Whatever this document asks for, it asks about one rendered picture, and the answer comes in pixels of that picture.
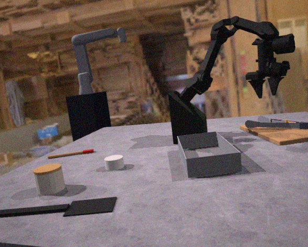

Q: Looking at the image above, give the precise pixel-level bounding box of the wooden board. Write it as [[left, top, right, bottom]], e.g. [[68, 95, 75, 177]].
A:
[[240, 125, 308, 145]]

